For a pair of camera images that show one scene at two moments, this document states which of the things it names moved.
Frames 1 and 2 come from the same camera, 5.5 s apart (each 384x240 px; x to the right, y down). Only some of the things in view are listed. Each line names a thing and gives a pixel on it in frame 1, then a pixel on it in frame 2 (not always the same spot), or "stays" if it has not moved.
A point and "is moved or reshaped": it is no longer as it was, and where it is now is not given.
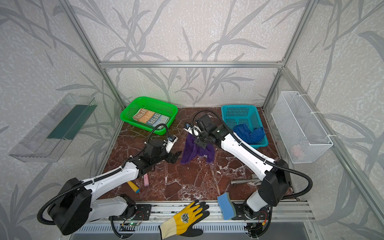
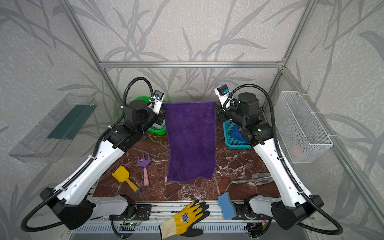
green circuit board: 134,223 stays
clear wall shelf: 47,140 stays
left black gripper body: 165,154 -> 160,118
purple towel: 191,150 is moved or reshaped
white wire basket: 298,132 stays
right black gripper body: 201,141 -> 227,113
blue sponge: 228,208 stays
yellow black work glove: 181,223 stays
